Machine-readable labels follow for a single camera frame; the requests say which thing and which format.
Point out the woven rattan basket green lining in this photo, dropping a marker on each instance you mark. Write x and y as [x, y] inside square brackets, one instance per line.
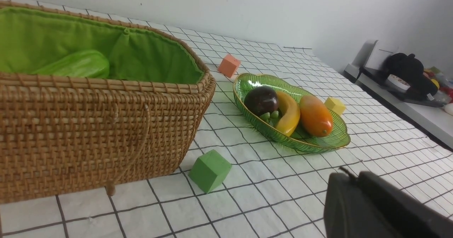
[69, 134]

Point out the purple toy mangosteen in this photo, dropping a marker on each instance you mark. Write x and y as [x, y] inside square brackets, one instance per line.
[263, 102]

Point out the yellow foam cube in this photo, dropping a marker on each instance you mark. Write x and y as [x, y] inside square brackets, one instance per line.
[335, 105]

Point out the white side shelf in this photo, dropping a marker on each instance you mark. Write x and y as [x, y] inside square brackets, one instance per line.
[434, 122]

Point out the orange foam cube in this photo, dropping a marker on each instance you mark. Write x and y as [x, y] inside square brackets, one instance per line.
[229, 65]

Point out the white grid tablecloth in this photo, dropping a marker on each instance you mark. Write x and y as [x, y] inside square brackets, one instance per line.
[270, 191]

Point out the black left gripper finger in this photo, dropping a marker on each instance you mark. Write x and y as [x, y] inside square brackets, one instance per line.
[367, 206]

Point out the yellow toy banana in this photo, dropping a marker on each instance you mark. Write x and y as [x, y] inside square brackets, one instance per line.
[290, 111]

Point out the green foam cube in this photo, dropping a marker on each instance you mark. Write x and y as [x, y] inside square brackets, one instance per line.
[209, 171]

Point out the orange yellow toy mango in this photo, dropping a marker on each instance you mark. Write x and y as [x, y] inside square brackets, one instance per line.
[315, 117]

